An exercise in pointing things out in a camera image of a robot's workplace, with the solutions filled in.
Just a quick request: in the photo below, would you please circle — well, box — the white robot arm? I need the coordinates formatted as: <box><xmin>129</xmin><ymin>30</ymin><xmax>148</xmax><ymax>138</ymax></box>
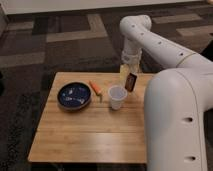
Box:
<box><xmin>120</xmin><ymin>15</ymin><xmax>213</xmax><ymax>171</ymax></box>

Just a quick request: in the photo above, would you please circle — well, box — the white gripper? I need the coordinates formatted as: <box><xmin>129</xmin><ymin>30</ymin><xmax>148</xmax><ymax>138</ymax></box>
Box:
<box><xmin>120</xmin><ymin>51</ymin><xmax>142</xmax><ymax>86</ymax></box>

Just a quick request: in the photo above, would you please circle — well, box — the dark blue bowl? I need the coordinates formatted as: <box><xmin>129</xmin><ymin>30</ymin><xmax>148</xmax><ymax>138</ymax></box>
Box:
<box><xmin>57</xmin><ymin>82</ymin><xmax>91</xmax><ymax>111</ymax></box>

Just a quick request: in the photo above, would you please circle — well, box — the white ceramic cup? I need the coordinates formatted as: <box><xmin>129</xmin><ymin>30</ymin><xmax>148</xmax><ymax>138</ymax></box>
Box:
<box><xmin>108</xmin><ymin>85</ymin><xmax>127</xmax><ymax>110</ymax></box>

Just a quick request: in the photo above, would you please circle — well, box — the orange carrot toy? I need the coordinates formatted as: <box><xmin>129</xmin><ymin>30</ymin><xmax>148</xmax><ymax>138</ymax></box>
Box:
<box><xmin>89</xmin><ymin>81</ymin><xmax>103</xmax><ymax>103</ymax></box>

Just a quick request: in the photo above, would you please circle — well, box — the wooden table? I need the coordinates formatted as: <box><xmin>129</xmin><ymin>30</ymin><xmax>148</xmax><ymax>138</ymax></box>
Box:
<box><xmin>28</xmin><ymin>72</ymin><xmax>152</xmax><ymax>163</ymax></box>

